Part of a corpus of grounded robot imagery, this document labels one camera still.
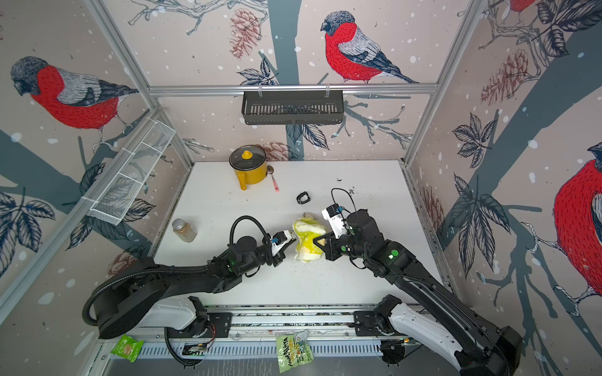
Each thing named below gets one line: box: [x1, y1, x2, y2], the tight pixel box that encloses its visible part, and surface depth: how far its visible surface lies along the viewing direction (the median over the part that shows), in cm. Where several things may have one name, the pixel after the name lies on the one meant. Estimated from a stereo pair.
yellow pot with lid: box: [228, 144, 268, 191], surface depth 109 cm
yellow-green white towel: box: [292, 212, 327, 263], surface depth 72 cm
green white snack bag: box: [275, 329, 315, 373], surface depth 70 cm
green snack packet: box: [110, 333, 145, 363], surface depth 71 cm
